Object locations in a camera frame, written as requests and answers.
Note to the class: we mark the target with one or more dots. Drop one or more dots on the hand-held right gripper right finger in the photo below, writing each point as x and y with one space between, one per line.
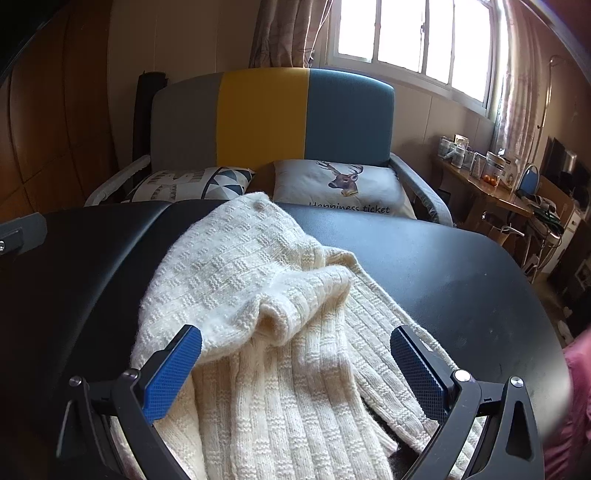
418 374

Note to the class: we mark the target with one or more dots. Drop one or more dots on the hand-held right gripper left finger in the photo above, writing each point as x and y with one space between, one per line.
173 374

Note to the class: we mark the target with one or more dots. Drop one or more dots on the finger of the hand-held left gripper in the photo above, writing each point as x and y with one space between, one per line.
23 233

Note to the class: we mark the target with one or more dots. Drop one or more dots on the white knit sweater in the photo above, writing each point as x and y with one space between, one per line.
258 277

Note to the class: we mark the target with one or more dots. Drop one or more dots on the geometric print pillow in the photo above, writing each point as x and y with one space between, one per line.
194 182

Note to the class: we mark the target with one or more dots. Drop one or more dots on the wooden side table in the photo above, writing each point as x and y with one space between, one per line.
489 189

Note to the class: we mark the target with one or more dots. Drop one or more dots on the deer print pillow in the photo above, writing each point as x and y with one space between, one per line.
323 189

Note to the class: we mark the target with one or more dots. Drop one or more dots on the blue chair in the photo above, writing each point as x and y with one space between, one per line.
526 182

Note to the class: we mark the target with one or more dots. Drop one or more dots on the row of glass jars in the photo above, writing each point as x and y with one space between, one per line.
461 154

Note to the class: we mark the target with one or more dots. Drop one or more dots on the black television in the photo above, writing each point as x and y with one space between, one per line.
556 157

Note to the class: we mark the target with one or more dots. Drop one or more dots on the grey yellow blue sofa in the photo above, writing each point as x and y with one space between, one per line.
263 120

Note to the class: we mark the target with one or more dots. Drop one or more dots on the patterned curtain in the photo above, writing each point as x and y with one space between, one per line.
281 32
521 92

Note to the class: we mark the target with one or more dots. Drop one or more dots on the metal pole stand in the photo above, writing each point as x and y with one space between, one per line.
548 92

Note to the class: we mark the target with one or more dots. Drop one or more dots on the barred window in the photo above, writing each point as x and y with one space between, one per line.
397 32

